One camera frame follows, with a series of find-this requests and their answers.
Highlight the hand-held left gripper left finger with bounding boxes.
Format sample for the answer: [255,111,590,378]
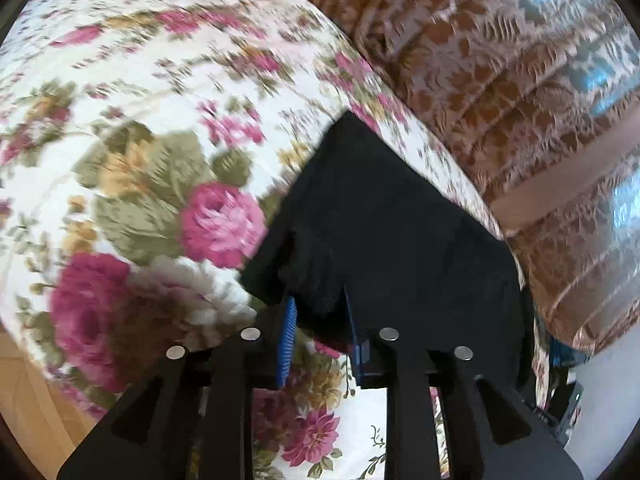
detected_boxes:
[56,295,299,480]

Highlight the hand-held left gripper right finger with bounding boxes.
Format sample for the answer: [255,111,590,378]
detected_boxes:
[343,284,584,480]

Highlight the black pants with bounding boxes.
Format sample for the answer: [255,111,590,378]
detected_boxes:
[240,110,536,406]

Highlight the floral bedsheet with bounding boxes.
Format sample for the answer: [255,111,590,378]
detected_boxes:
[0,0,551,480]

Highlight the brown patterned curtain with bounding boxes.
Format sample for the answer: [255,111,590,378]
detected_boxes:
[155,0,640,356]

